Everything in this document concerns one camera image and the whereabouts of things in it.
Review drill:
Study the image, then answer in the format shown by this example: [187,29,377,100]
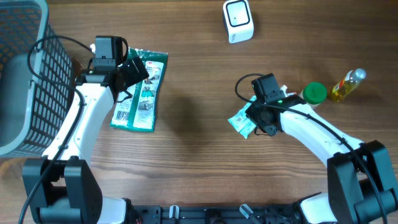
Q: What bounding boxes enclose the mint green wet wipes pack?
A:
[228,103,256,139]

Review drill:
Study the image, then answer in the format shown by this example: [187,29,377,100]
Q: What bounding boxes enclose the green 3M gloves package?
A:
[109,48,168,132]

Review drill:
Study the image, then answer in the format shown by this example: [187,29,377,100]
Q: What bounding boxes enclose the green lid jar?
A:
[299,82,327,108]

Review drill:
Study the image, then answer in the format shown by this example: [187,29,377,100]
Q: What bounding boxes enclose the yellow oil bottle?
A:
[328,68,366,102]

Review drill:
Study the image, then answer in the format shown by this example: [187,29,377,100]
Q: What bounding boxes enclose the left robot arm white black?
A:
[21,56,149,223]

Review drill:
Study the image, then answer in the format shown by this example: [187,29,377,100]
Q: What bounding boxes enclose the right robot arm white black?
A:
[246,95,397,223]

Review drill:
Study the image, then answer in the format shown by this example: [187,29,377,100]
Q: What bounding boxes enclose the white barcode scanner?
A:
[223,0,254,44]

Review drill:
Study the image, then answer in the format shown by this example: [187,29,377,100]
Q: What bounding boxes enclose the grey plastic mesh basket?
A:
[1,1,73,157]

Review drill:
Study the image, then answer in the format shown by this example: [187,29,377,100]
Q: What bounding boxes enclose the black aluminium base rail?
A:
[74,203,352,224]

